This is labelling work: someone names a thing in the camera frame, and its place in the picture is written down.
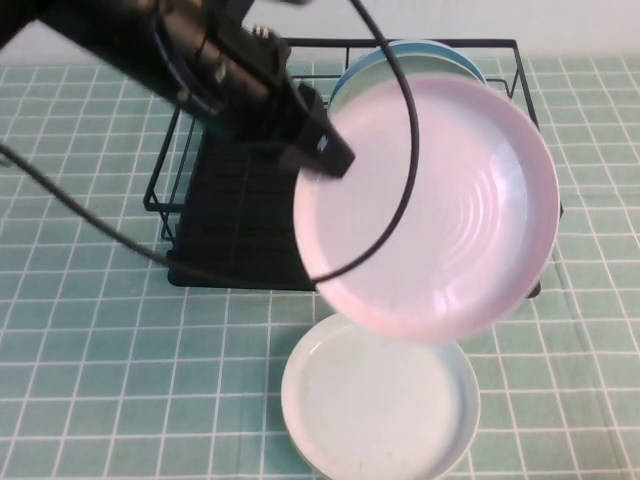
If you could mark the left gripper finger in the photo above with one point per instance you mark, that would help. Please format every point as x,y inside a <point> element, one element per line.
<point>325,140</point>
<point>292,157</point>

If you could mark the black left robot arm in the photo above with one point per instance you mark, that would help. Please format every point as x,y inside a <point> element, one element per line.
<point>125,40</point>

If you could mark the white round plate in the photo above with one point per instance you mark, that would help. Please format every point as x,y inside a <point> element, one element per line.
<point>370,400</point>

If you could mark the green checkered tablecloth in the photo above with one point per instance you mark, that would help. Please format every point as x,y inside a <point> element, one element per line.
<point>100,350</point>

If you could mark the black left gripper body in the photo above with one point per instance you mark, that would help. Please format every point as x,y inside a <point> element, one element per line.
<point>255,85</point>

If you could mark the blue round plate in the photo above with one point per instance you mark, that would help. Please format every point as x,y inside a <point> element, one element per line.
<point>430,46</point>

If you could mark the light green round plate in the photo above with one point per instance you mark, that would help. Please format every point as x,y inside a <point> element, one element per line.
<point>370,70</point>

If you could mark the pink round plate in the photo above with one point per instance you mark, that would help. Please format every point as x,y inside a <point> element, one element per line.
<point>450,210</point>

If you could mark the black plastic drip tray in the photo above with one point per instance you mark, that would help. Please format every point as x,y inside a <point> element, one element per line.
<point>240,220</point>

